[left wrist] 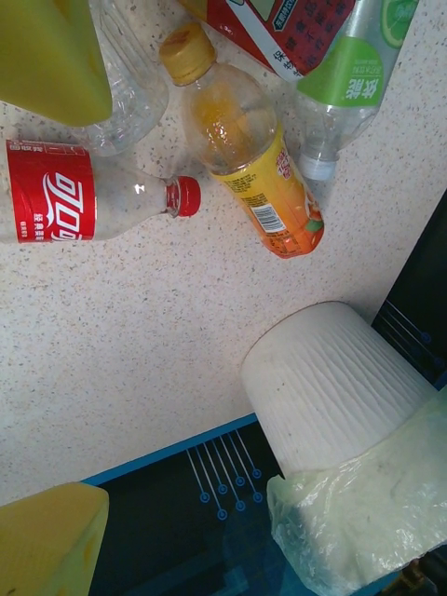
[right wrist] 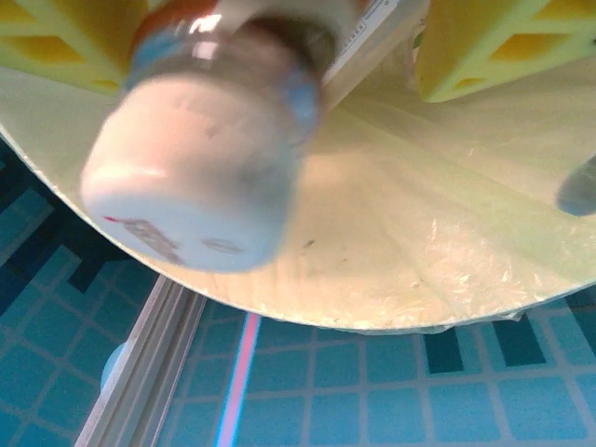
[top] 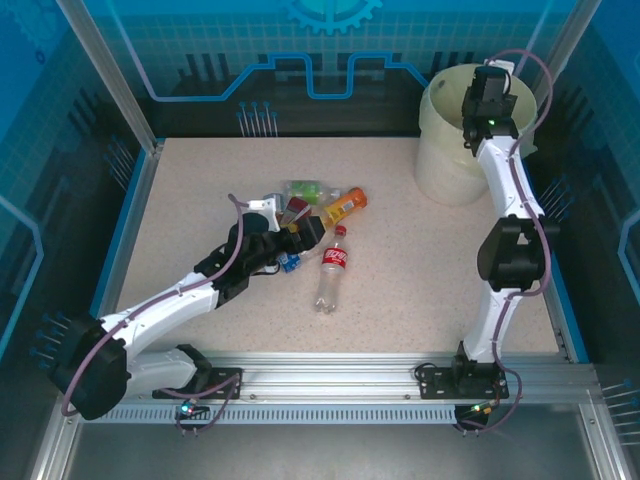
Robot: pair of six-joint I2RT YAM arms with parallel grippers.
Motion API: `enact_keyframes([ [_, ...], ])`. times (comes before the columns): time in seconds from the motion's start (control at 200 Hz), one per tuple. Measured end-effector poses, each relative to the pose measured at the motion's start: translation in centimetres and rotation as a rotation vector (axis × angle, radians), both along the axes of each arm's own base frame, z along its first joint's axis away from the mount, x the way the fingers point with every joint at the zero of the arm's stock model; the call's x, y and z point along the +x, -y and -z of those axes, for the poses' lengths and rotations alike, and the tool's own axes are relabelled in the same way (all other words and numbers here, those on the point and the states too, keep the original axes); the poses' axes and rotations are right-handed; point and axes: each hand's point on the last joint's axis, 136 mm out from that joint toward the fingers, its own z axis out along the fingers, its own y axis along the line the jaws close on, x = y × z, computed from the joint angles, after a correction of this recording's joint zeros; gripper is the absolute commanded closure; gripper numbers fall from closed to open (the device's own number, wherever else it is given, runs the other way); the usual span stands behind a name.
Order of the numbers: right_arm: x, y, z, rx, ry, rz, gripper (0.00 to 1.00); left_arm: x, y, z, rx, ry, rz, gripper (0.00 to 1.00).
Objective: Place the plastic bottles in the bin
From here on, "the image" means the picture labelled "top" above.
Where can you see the blue small packet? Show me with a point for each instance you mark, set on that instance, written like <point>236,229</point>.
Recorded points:
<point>290,262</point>

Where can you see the cola bottle red label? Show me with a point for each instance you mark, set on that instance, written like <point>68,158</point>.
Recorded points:
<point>334,260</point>

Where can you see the orange juice bottle yellow cap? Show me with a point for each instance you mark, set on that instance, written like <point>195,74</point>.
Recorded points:
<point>345,202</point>

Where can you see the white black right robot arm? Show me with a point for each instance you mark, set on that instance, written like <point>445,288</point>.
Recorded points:
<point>505,185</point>

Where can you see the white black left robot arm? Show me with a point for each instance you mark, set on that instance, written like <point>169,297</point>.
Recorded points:
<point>165,305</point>

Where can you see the white plastic bin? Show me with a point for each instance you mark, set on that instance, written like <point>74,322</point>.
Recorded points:
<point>445,165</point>

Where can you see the red snack packet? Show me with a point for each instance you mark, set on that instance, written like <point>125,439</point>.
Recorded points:
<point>298,206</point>

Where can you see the clear bottle lime green label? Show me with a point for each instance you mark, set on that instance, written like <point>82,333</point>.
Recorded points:
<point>305,190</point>

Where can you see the aluminium front beam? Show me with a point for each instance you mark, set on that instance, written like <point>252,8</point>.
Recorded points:
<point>325,375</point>

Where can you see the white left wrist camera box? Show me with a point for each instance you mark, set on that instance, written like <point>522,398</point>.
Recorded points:
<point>262,206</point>

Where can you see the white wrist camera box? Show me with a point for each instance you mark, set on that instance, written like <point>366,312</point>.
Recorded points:
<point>500,65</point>
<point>262,206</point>

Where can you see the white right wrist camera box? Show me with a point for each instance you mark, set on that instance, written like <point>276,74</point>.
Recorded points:
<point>500,65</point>

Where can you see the aluminium frame post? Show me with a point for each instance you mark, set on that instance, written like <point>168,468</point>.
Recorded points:
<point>575,30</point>
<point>110,65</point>

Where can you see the aluminium side rail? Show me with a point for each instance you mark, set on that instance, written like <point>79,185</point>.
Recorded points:
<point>607,440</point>
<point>142,180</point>

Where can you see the blue printed enclosure back panel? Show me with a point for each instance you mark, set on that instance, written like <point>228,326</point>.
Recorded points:
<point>310,65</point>

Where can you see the grey metal base plate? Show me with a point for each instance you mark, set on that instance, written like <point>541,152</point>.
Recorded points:
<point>325,455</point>

